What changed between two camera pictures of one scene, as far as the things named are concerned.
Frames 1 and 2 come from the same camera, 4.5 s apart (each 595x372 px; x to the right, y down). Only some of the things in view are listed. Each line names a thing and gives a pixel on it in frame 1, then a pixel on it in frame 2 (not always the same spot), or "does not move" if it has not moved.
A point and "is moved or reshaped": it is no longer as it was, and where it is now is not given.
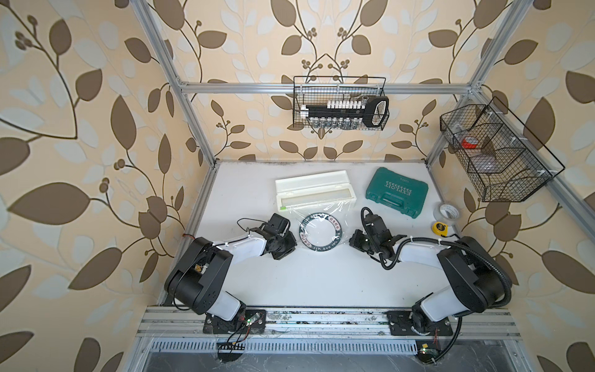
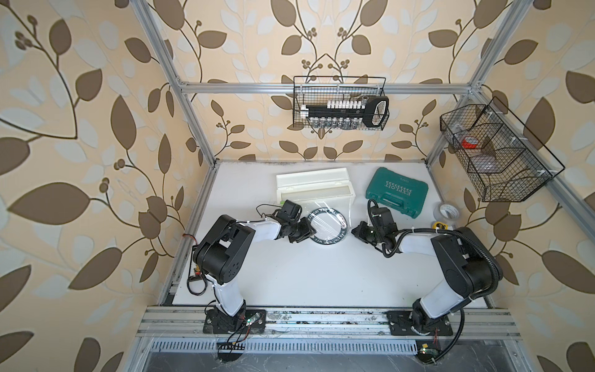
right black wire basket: (503, 161) does not move
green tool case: (397, 191) does not move
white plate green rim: (321, 232) is moved or reshaped
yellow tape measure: (440, 229) does not move
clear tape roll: (445, 213) does not move
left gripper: (291, 248) -> (307, 231)
